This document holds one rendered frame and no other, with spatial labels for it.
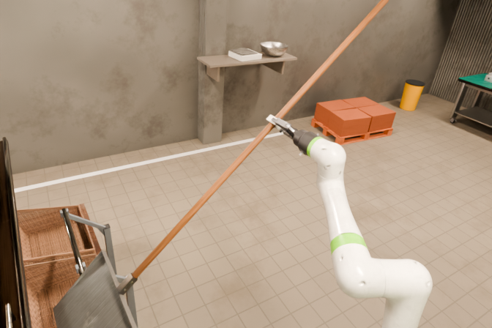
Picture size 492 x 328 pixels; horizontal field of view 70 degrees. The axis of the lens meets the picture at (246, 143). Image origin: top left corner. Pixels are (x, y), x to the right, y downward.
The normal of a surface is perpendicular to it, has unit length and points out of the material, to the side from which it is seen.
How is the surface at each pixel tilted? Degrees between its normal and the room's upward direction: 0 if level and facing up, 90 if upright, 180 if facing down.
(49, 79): 90
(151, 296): 0
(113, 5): 90
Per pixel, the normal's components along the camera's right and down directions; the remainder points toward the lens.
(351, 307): 0.07, -0.87
